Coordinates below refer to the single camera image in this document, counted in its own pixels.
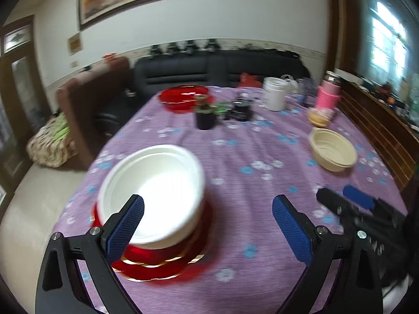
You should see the cream plastic bowl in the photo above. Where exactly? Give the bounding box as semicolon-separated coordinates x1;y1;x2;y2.
308;128;358;173

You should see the large red scalloped plate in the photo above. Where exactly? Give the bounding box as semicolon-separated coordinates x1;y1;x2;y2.
111;201;214;282

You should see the large white paper bowl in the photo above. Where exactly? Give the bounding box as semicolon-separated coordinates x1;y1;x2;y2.
97;145;205;250

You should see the small red gold-rimmed plate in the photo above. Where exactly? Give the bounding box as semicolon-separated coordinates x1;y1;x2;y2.
119;220;207;268

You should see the bag of snacks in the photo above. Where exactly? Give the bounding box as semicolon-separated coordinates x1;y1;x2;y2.
307;108;334;128

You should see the purple floral tablecloth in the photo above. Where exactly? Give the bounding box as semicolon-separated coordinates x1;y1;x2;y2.
55;88;406;313

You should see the pink sleeved glass bottle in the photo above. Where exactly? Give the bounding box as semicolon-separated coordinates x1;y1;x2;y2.
315;71;341;111

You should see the white plastic jar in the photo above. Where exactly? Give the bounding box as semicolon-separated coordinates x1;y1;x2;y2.
262;77;289;112

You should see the patterned blanket cushion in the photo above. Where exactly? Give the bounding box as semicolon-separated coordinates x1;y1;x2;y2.
26;112;78;168

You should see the black cylindrical device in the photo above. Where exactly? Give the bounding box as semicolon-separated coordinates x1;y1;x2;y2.
231;93;253;122

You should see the black pot with wooden spool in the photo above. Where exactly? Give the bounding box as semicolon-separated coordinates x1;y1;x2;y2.
195;94;217;131

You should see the wooden glass door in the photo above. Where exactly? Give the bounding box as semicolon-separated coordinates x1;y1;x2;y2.
1;15;52;216

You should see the brown armchair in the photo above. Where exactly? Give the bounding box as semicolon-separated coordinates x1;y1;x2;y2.
56;56;131;169

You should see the black leather sofa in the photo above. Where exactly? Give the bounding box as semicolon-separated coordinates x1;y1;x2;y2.
94;49;311;139

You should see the red bowl far end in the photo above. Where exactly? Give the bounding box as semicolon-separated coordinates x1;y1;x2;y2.
158;84;215;114

